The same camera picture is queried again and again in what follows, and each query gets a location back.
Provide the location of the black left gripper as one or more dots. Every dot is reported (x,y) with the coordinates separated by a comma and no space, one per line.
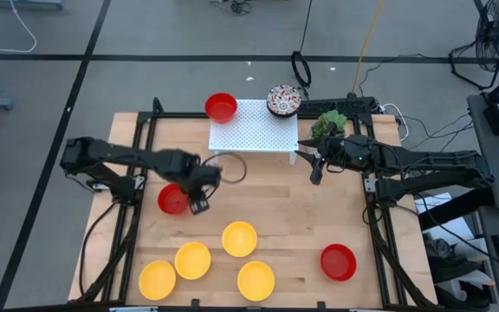
(206,178)

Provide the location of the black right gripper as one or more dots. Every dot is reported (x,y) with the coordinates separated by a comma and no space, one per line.
(347,154)

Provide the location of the red mini bowl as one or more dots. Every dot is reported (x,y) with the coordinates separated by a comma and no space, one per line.
(221,107)
(338,261)
(170,200)

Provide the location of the yellow mini bowl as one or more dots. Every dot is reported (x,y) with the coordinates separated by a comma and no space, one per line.
(192,260)
(157,280)
(239,238)
(256,281)

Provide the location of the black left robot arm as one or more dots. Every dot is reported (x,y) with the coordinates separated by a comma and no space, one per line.
(102,151)

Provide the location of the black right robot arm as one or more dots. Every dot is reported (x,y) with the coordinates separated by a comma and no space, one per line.
(427,184)

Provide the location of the green succulent in white pot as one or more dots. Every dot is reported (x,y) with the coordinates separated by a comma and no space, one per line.
(334,118)

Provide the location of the black power strip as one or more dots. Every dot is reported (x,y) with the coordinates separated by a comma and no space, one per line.
(345,105)

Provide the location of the white perforated metal shelf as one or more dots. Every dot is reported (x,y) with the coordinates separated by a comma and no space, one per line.
(254,132)

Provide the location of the black table clamp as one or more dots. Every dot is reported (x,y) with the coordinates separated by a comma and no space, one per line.
(321,306)
(195,304)

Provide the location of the white label strip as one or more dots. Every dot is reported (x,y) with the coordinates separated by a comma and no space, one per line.
(132,309)

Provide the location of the black desk beam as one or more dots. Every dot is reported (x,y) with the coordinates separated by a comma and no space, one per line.
(453,208)

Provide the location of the white papers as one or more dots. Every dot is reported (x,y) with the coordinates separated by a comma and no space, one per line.
(462,229)

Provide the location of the black floor fan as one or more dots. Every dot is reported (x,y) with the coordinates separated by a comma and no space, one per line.
(498,30)

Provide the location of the black aluminium table frame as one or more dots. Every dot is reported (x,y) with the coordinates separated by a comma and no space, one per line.
(176,115)

